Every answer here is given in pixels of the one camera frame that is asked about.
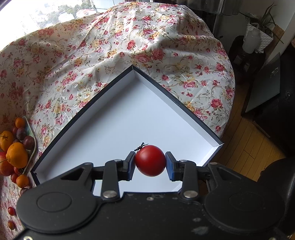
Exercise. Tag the dark purple plum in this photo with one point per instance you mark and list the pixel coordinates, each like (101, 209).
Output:
(22, 134)
(29, 142)

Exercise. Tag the white box with dark rim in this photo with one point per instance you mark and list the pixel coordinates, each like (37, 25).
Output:
(138, 110)

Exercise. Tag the pale green plate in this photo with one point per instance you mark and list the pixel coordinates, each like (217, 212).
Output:
(32, 136)

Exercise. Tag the red cherry tomato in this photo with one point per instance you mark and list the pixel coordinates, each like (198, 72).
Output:
(18, 170)
(14, 130)
(14, 178)
(11, 210)
(149, 161)

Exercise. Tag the red yellow apple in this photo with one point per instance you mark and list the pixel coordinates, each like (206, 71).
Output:
(4, 166)

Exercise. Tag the white plastic bottle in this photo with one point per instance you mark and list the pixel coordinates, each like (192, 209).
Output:
(250, 41)

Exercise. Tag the dark glass side table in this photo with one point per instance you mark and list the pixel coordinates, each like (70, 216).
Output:
(265, 87)

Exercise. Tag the dark stool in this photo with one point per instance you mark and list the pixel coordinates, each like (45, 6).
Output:
(244, 63)

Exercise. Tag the potted aloe plant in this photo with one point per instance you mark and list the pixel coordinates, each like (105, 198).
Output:
(265, 38)

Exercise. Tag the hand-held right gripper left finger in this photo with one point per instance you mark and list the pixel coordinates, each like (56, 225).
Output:
(131, 166)

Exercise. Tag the large orange with stem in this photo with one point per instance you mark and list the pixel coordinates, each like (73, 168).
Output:
(17, 155)

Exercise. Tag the small tangerine with stem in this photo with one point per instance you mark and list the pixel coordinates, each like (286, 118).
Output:
(22, 181)

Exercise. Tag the reddish plum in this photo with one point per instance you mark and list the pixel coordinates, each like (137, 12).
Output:
(24, 191)

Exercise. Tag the floral tablecloth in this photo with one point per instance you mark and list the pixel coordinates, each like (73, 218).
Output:
(92, 46)

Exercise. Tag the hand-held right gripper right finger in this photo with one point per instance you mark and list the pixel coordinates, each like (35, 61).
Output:
(169, 168)

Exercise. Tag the black office chair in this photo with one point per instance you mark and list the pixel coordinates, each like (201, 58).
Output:
(280, 175)

